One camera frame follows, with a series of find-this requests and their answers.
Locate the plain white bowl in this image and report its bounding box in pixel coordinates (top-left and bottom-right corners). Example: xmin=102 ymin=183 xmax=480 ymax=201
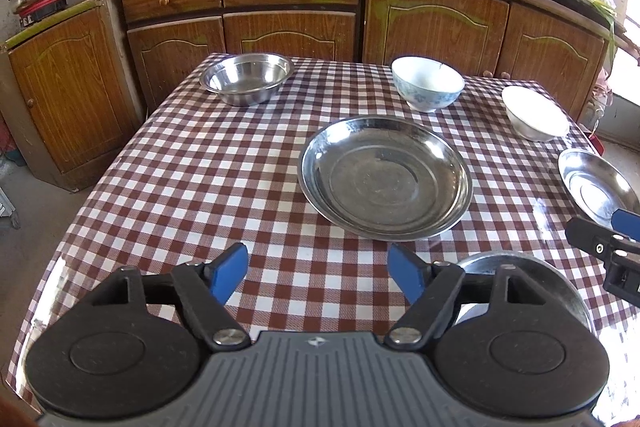
xmin=501 ymin=85 xmax=572 ymax=142

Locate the pink fabric bundle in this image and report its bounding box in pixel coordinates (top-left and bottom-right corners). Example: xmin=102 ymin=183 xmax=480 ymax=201
xmin=591 ymin=67 xmax=615 ymax=105

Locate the glass door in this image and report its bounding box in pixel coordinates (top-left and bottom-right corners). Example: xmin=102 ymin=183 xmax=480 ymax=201
xmin=611 ymin=14 xmax=640 ymax=142

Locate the black and red cooker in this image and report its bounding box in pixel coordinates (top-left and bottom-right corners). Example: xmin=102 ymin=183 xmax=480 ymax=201
xmin=10 ymin=0 xmax=68 ymax=30

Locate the wooden corner cabinet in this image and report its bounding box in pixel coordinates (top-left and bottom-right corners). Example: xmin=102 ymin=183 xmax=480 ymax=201
xmin=0 ymin=0 xmax=148 ymax=194

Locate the brown checked tablecloth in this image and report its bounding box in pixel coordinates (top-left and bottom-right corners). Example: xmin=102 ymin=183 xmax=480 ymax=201
xmin=2 ymin=52 xmax=640 ymax=413

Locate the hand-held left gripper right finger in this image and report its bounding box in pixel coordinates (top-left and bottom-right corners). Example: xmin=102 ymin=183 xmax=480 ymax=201
xmin=384 ymin=243 xmax=543 ymax=354

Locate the stainless steel plate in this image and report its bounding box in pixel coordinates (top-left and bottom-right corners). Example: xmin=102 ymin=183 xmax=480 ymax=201
xmin=298 ymin=116 xmax=474 ymax=242
xmin=557 ymin=148 xmax=640 ymax=228

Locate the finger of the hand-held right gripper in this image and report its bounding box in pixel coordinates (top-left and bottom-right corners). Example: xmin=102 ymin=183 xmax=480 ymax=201
xmin=610 ymin=208 xmax=640 ymax=244
xmin=565 ymin=216 xmax=640 ymax=264

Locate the blue patterned white bowl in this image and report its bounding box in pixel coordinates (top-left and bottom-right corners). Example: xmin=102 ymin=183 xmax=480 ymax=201
xmin=391 ymin=56 xmax=466 ymax=114

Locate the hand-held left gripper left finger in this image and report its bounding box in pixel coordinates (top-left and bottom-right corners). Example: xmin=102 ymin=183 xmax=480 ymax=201
xmin=91 ymin=242 xmax=252 ymax=354

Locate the small steel bowl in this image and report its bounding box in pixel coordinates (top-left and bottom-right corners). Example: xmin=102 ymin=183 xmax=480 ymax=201
xmin=199 ymin=53 xmax=296 ymax=106

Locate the grey metal frame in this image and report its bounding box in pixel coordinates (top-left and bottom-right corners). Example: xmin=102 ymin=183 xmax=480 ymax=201
xmin=0 ymin=184 xmax=22 ymax=230

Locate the green onion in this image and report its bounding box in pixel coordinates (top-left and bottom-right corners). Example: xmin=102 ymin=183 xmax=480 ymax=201
xmin=585 ymin=0 xmax=621 ymax=62

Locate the wooden two-door cabinet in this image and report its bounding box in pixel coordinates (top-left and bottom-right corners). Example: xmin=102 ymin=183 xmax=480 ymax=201
xmin=364 ymin=0 xmax=626 ymax=122

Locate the large steel bowl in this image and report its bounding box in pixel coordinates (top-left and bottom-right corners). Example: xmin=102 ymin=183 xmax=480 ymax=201
xmin=452 ymin=251 xmax=597 ymax=338

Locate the wooden cabinet door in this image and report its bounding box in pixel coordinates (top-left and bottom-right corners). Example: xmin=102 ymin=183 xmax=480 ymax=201
xmin=127 ymin=17 xmax=226 ymax=105
xmin=10 ymin=9 xmax=133 ymax=175
xmin=367 ymin=0 xmax=510 ymax=78
xmin=495 ymin=2 xmax=608 ymax=120
xmin=223 ymin=9 xmax=357 ymax=60

